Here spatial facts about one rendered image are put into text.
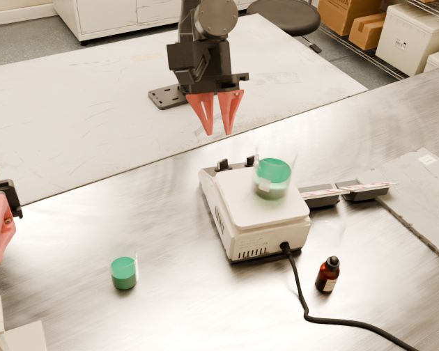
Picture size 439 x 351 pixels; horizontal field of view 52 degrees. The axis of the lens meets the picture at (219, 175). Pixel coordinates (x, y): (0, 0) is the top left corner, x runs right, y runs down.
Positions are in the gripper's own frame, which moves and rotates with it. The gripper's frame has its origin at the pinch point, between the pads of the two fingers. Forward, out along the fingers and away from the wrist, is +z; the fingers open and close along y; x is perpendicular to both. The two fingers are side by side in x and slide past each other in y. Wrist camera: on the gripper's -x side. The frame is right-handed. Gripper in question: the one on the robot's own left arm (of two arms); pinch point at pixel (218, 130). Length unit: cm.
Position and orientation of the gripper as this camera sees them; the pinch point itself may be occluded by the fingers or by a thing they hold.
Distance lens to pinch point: 76.6
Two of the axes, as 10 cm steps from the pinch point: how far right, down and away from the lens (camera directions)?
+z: 0.8, 9.7, 2.4
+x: 4.2, -2.5, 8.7
